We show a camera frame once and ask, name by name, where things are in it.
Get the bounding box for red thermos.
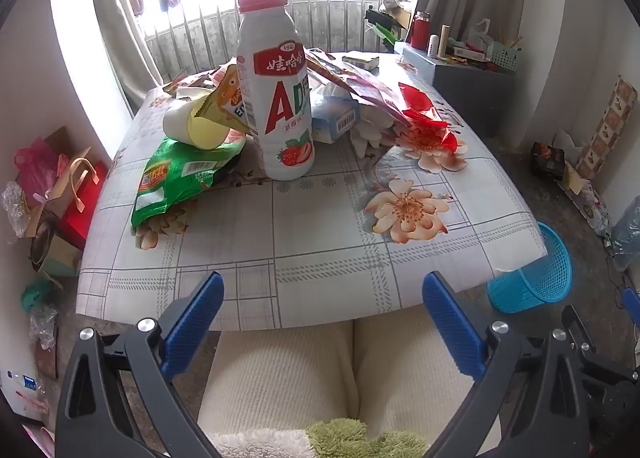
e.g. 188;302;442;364
410;11;432;50

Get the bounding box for black and green device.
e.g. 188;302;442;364
365;8;401;52

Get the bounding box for clear plastic bag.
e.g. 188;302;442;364
1;181;31;239

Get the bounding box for white crumpled paper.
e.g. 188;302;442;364
552;128;581;149

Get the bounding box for blue water jug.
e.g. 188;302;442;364
611;211;640;273

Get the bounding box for red clear plastic wrapper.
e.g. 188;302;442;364
397;82;458;151

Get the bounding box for blue plastic wastebasket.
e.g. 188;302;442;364
487;221;573;315

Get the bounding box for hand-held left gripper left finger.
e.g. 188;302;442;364
55;271;226;458

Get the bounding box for orange snack wrapper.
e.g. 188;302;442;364
192;63;261;136

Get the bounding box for white and red flat box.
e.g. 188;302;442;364
447;38;488;62

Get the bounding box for beige paper sheet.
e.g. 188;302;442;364
562;163;591;194

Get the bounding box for white milk bottle pink cap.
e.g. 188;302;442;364
235;0;317;182

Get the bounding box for green snack bag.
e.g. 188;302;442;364
131;135;247;230

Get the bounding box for white plastic bag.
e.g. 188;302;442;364
472;18;493;46

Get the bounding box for pink plastic bag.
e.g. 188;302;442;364
14;137;61;209

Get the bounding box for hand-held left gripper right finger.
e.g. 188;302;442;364
421;271;593;458

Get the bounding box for small cardboard box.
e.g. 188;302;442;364
342;52;381;70

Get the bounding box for red gift bag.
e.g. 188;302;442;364
59;158;110;251

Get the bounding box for dark snack bag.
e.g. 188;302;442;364
531;141;566;178

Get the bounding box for grey cabinet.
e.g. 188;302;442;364
400;41;516;138

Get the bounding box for metal window railing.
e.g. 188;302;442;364
145;0;421;84

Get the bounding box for red striped wrappers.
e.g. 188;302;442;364
305;48;416;124

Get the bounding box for white paper cup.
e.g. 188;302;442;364
163;101;232;151

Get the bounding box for printed plastic bag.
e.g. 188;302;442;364
577;183;611;236

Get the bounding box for person's cream trousers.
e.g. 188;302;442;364
197;308;503;458

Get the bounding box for patterned wallpaper roll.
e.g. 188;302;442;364
575;74;638;176

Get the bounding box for green plastic bag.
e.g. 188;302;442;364
21;278;56;311

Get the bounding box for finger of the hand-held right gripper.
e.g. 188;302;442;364
622;288;640;329
561;305;640;386

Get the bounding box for green fuzzy garment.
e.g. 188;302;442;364
306;418;428;458

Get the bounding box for floral tablecloth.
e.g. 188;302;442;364
75;51;551;331

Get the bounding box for green plastic basket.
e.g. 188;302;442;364
487;41;521;73

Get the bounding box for blue tissue box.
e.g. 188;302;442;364
310;83;362;143

